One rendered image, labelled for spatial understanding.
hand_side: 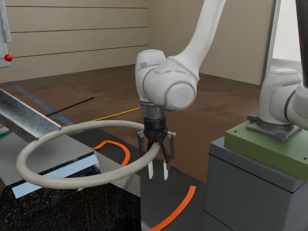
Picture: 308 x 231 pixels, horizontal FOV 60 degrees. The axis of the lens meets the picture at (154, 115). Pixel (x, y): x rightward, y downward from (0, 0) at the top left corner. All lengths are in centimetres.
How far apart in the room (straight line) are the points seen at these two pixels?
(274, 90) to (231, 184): 46
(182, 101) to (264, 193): 70
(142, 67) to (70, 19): 606
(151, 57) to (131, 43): 690
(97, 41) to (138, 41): 129
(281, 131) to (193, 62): 66
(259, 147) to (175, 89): 63
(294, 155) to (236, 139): 24
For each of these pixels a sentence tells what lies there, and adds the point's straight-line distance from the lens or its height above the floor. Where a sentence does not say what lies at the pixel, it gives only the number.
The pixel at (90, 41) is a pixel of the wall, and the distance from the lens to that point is 704.
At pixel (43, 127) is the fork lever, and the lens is 122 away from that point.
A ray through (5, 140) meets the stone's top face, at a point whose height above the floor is 84.
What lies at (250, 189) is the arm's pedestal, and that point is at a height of 67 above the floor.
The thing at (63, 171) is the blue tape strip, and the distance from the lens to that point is 107.
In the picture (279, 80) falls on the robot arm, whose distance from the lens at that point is 118.
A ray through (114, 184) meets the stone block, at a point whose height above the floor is 70.
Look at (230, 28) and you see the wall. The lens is 613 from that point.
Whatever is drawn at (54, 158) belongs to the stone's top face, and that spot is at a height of 84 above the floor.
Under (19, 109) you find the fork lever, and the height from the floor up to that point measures 97.
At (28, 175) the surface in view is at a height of 94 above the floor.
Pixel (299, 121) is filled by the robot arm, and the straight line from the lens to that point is 112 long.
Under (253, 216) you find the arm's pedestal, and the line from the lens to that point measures 132.
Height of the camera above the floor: 137
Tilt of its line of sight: 21 degrees down
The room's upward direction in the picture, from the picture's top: straight up
